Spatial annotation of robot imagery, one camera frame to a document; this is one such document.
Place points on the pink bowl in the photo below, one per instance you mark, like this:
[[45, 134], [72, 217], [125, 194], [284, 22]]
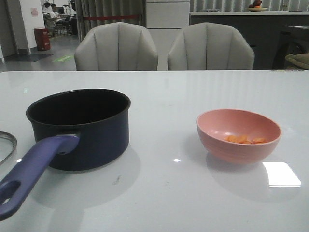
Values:
[[214, 125]]

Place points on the orange ham slices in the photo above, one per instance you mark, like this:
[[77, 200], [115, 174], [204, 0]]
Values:
[[243, 139]]

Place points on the glass lid purple knob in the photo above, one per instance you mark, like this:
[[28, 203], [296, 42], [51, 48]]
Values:
[[8, 144]]

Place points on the left beige chair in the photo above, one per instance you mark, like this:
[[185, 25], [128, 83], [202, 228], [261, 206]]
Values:
[[117, 47]]

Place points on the beige chair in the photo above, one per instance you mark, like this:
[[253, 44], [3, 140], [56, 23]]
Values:
[[117, 47], [210, 46]]

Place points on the right beige chair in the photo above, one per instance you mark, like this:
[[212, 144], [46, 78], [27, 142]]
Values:
[[210, 46]]

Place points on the white cabinet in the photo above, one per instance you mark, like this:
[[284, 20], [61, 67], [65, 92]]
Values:
[[163, 19]]

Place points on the red barrier tape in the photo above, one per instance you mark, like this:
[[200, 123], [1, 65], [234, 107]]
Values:
[[103, 18]]

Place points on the grey counter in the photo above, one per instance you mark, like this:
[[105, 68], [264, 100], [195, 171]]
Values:
[[260, 29]]

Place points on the red bin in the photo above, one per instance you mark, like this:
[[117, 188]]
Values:
[[42, 39]]

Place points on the seated person in white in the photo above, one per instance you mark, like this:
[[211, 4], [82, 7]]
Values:
[[59, 20]]

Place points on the fruit plate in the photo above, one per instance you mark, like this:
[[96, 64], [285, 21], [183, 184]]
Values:
[[256, 6]]

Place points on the olive cushion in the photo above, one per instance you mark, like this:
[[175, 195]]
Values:
[[297, 61]]

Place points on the dark side table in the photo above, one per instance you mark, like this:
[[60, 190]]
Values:
[[292, 40]]

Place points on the dark blue saucepan purple handle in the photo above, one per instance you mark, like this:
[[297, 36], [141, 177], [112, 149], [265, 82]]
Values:
[[74, 131]]

